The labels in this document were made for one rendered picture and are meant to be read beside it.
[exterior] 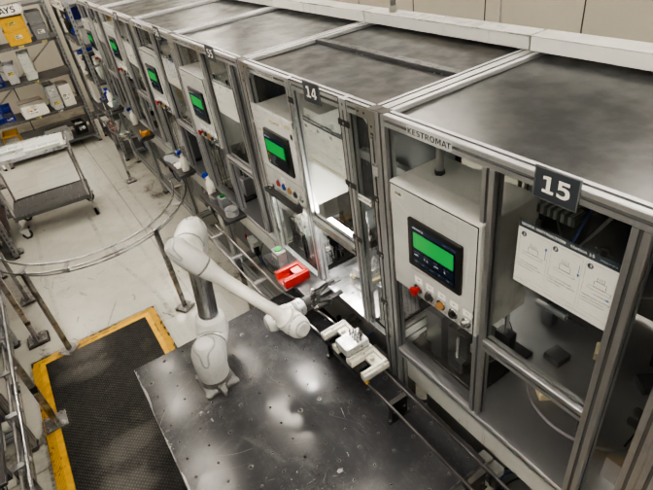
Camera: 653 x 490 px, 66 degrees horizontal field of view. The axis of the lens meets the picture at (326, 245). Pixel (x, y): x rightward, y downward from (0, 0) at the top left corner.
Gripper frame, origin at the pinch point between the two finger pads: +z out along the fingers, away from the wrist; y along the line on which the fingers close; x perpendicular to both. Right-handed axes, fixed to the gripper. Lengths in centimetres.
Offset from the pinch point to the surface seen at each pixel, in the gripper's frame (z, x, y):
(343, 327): -6.9, -12.9, -14.3
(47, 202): -116, 414, -73
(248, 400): -62, -6, -33
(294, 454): -59, -46, -33
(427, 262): -1, -68, 55
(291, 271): -7.9, 35.7, -6.7
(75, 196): -87, 403, -73
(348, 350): -16.9, -32.1, -8.2
